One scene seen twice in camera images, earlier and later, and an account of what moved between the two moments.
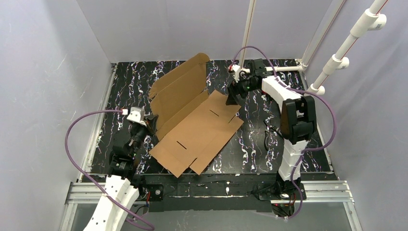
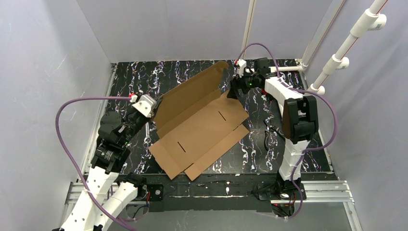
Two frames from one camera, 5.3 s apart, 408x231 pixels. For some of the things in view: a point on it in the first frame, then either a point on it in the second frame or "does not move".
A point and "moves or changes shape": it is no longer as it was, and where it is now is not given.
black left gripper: (323, 191) does not move
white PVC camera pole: (370, 20) does not move
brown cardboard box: (190, 125) moves or changes shape
